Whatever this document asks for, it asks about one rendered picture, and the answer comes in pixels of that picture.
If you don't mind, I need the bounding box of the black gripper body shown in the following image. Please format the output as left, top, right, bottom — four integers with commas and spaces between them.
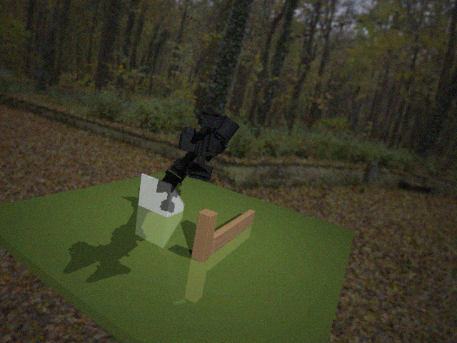
187, 110, 224, 181

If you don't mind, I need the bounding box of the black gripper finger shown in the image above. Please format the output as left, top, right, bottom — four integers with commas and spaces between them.
189, 161, 211, 177
198, 114, 221, 129

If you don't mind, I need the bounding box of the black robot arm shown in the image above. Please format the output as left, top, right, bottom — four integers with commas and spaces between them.
162, 115, 240, 188

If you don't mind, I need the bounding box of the dark brown wooden post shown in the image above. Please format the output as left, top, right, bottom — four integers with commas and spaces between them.
191, 209, 218, 263

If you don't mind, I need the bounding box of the light brown wooden board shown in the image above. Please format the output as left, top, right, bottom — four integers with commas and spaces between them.
210, 210, 255, 254

